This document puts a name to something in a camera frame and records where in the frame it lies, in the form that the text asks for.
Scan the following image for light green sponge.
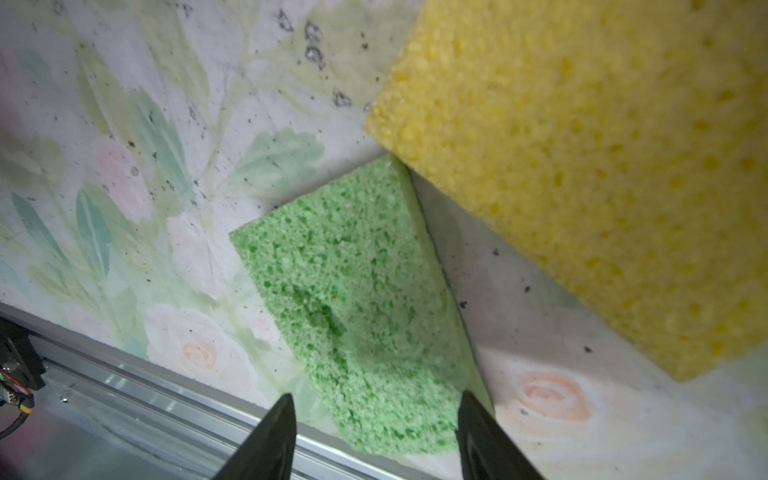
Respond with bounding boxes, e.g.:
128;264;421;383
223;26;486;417
230;155;490;455

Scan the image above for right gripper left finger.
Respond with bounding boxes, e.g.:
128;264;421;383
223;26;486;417
213;394;297;480

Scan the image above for aluminium front rail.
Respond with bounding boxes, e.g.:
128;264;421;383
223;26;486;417
0;302;433;480

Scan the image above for lime yellow sponge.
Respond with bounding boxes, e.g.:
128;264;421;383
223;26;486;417
365;1;767;381

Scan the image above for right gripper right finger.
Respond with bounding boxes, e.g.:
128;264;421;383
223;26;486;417
456;390;544;480

